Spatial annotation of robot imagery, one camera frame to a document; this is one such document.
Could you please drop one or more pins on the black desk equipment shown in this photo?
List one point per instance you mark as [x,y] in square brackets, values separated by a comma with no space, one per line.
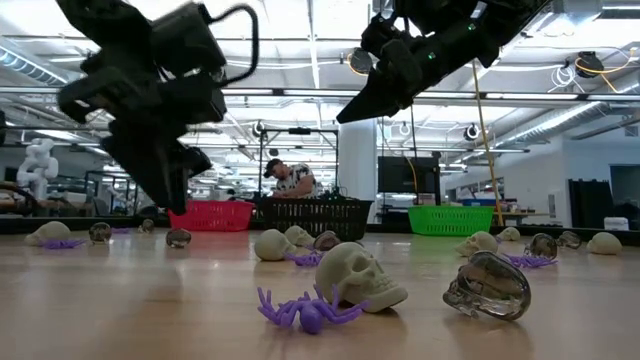
[342,196]

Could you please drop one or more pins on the green plastic basket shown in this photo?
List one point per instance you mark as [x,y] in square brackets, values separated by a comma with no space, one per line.
[450,221]

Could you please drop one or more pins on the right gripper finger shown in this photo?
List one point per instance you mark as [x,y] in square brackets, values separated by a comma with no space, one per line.
[375,95]
[385,110]

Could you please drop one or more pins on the black ceiling camera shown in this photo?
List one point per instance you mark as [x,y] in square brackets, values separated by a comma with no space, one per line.
[356,62]
[589,64]
[258,129]
[471,132]

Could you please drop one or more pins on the bone white plastic skull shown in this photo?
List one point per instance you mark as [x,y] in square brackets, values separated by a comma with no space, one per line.
[355,272]
[50,231]
[510,234]
[299,235]
[479,243]
[272,245]
[604,244]

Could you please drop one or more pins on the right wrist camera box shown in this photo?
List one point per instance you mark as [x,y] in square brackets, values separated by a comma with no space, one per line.
[380,32]

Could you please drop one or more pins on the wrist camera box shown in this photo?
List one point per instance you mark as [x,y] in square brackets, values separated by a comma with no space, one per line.
[187,40]
[380,32]

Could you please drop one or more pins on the white humanoid robot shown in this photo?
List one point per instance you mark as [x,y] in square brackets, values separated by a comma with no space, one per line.
[37,167]

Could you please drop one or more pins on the wooden side table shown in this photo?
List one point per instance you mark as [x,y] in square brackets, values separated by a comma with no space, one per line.
[520,215]

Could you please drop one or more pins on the white round column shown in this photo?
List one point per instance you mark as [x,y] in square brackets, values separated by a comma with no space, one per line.
[357,165]

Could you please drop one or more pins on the smoky clear plastic skull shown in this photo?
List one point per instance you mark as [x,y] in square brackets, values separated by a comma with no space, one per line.
[100,232]
[570,240]
[492,287]
[542,246]
[178,238]
[146,226]
[326,241]

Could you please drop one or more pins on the red plastic basket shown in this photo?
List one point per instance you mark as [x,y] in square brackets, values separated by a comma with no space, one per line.
[215,216]

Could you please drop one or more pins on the black metal frame stand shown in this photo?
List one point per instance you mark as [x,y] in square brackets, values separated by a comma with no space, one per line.
[299,131]

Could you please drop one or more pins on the black monitor screen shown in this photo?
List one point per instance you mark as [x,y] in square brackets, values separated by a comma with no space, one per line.
[407,175]

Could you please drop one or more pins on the blue bin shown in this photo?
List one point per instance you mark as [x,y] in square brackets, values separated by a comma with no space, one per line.
[477,202]

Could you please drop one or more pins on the person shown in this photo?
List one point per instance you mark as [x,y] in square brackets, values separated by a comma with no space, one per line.
[295,182]

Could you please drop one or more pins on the black plastic basket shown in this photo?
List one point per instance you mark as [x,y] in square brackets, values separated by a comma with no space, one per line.
[315,217]

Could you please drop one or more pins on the long ceiling light bar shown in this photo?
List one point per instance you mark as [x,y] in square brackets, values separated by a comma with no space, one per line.
[300,92]

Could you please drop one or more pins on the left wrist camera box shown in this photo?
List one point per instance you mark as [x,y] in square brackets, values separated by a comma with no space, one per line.
[187,40]

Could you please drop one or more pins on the white box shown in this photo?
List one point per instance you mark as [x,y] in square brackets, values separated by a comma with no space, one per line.
[616,224]

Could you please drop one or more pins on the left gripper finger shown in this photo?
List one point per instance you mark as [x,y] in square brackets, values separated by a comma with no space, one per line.
[150,160]
[196,161]

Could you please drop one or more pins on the black cabinet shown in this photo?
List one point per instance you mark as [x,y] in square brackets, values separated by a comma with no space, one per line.
[590,202]

